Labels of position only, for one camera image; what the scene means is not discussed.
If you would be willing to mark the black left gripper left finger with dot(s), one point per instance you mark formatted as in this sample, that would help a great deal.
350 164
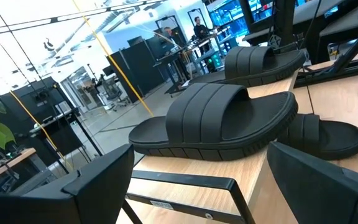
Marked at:
73 202

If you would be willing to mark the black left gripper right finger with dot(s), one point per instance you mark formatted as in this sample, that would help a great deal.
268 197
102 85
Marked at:
328 199

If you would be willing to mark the black rubber slide sandal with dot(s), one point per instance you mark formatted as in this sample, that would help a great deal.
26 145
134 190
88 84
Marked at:
337 140
204 118
247 63

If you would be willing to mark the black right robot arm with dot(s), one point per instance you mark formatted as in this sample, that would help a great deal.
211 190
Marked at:
284 21

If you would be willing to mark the wooden desk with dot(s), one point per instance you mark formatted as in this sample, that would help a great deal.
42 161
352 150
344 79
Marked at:
11 160

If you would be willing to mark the black equipment cabinet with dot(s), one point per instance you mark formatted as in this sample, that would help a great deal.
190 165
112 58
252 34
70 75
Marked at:
42 102

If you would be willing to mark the black partition panel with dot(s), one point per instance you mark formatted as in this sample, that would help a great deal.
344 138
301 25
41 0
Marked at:
135 71

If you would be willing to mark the person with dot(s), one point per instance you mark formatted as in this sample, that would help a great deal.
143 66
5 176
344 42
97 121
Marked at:
168 32
201 31

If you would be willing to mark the monitor with blue screen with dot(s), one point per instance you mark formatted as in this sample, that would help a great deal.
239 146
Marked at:
228 15

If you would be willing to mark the wooden shelf with black frame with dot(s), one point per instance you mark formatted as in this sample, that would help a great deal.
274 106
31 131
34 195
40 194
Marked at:
197 177

